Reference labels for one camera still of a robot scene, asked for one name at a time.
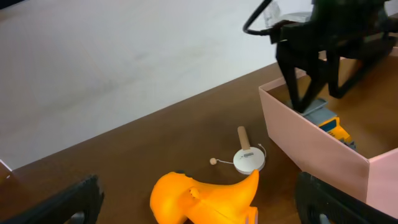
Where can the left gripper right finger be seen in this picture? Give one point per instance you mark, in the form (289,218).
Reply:
(319,202)

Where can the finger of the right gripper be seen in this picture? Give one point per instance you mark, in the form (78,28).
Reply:
(363,64)
(302,71)

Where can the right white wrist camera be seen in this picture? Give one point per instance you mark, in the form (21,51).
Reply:
(287,10)

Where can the pink cardboard box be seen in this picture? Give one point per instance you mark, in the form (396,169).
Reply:
(369,114)

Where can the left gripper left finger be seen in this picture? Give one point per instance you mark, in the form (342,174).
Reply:
(78,203)

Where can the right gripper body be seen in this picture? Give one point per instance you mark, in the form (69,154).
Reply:
(353,29)

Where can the yellow grey toy truck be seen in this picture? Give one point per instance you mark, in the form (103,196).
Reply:
(319,115)

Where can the white rattle drum toy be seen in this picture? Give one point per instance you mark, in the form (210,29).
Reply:
(248,158)

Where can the orange toy dinosaur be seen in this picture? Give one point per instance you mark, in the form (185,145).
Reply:
(177,198)

